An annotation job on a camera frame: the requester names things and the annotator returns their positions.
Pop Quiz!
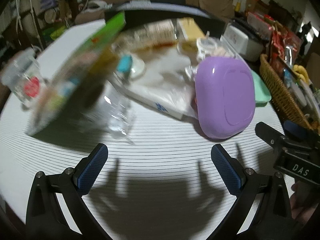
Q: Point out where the glass cup with red label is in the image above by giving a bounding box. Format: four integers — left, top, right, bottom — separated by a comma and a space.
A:
1, 48, 48, 111

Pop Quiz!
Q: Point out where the green snack box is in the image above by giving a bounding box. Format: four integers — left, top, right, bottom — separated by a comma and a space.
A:
27, 11, 126, 136

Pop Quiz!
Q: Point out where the purple plastic bowl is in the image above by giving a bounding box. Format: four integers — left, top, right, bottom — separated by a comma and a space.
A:
194, 56, 257, 140

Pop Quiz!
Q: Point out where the white lidded appliance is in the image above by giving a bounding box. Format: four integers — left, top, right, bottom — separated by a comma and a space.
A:
223, 26, 266, 63

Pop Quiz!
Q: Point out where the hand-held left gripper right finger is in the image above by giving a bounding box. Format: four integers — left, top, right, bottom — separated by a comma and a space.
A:
207, 144, 294, 240

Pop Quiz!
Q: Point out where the black storage box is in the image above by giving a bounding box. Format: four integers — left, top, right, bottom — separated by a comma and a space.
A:
104, 1, 226, 33

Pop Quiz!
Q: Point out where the clear plastic bag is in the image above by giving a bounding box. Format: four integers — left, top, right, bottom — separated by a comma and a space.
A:
111, 37, 200, 120

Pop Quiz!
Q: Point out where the striped white tablecloth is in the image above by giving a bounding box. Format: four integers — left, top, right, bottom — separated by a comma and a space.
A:
0, 17, 300, 240

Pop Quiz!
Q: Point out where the clear plastic cup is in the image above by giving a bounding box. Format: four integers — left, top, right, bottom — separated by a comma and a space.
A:
104, 89, 137, 142

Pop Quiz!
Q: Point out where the mint green plate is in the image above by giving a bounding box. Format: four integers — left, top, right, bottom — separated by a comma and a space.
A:
250, 69, 272, 105

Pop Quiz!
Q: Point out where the bunch of bananas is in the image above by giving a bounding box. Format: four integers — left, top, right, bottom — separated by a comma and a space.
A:
292, 64, 311, 83

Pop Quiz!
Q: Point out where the yellow box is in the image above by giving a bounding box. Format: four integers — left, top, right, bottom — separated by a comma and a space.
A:
177, 17, 206, 41

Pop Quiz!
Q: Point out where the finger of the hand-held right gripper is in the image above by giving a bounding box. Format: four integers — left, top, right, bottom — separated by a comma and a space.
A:
255, 121, 313, 153
284, 120, 320, 147

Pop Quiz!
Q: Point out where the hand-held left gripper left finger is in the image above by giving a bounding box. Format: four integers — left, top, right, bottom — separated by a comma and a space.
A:
25, 143, 112, 240

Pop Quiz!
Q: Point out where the wicker basket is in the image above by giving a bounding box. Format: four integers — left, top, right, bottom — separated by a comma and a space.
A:
259, 53, 314, 131

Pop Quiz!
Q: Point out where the person's right hand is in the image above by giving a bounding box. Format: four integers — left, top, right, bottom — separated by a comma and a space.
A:
290, 182, 318, 227

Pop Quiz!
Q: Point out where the pile of red snack packets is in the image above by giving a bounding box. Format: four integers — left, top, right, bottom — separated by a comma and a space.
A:
246, 0, 302, 67

